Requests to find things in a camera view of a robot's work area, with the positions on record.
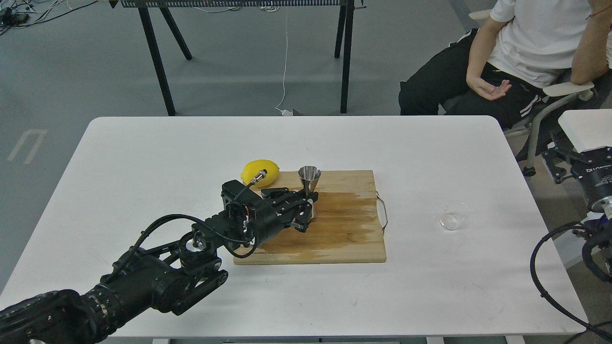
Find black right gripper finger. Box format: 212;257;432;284
541;143;581;184

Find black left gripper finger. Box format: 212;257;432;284
286;203;313;233
261;188;319;211

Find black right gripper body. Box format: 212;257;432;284
572;159;612;214

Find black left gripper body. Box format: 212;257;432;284
221;180;293;249

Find steel double jigger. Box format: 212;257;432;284
298;165;321;197

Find clear glass cup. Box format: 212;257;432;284
438;200;470;231

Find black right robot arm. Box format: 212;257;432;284
529;145;612;344

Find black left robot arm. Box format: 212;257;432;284
1;180;318;344

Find yellow lemon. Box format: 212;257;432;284
240;159;280;189

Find white side table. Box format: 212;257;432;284
558;109;612;153

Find wooden cutting board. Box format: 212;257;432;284
233;170;387;266

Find seated person white shirt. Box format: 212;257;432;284
398;0;612;130

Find white power cable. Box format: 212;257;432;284
274;5;293;117

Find black metal frame table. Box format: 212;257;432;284
109;0;366;116

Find black floor cables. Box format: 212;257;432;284
0;0;98;35

